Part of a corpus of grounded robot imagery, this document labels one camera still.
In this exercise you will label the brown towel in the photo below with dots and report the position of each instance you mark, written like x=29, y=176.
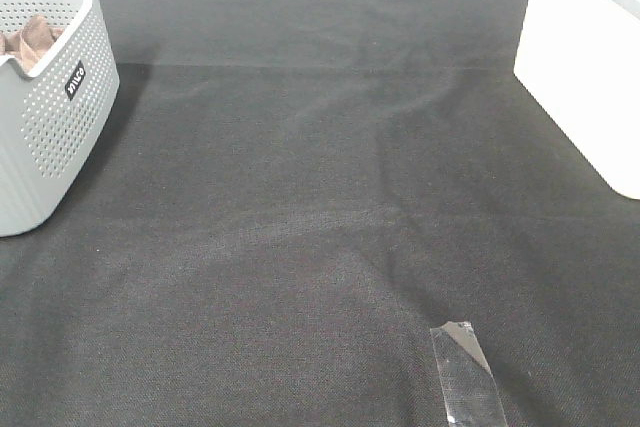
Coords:
x=29, y=44

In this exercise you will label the black table cloth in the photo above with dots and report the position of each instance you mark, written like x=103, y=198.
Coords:
x=287, y=197

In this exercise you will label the clear tape strip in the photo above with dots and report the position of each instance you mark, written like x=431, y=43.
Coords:
x=468, y=387

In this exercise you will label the grey perforated laundry basket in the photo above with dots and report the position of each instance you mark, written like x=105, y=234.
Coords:
x=52, y=116

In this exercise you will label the white storage box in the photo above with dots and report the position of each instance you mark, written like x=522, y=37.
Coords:
x=579, y=59

